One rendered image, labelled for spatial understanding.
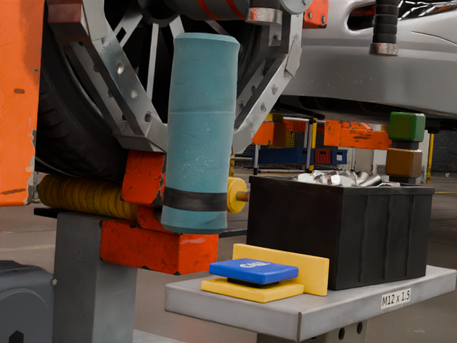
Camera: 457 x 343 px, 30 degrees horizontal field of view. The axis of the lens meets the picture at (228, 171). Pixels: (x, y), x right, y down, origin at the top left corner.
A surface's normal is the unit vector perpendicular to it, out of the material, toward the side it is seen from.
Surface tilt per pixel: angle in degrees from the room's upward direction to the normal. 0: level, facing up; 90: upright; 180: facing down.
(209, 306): 90
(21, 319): 90
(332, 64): 108
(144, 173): 80
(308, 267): 90
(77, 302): 90
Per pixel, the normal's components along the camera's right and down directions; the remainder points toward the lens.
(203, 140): 0.17, 0.11
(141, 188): -0.55, -0.17
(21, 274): 0.38, -0.89
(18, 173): 0.82, 0.09
